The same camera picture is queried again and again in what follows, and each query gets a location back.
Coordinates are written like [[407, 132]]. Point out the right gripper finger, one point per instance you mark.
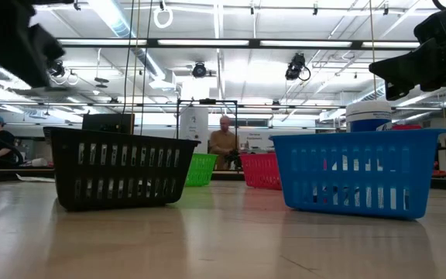
[[395, 91], [412, 67]]

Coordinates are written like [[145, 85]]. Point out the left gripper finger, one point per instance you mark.
[[49, 50]]

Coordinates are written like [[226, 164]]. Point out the blue plastic basket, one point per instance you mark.
[[362, 137]]

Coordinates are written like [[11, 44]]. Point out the white black-print square packet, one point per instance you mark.
[[33, 179]]

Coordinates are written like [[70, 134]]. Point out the black plastic basket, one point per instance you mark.
[[118, 172]]

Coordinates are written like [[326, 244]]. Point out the background black robot arm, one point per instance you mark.
[[234, 158]]

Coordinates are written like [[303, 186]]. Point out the LED light bar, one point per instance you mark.
[[391, 44], [304, 43], [103, 42], [203, 42]]

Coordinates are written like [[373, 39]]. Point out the disinfectant wipes canister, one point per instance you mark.
[[368, 112]]

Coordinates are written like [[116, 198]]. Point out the red storage bin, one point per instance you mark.
[[407, 126]]

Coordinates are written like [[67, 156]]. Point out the white roll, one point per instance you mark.
[[40, 162]]

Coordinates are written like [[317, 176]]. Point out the red plastic basket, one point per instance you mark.
[[259, 170]]

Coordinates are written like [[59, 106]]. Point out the white poster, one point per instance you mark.
[[194, 124]]

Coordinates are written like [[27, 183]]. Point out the green plastic basket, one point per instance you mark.
[[203, 170]]

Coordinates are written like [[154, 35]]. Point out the black overhead camera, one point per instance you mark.
[[294, 67], [199, 70], [57, 69]]

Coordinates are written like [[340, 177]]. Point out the black aluminium table frame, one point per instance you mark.
[[254, 43]]

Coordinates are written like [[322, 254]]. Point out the background black rig frame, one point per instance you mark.
[[207, 101]]

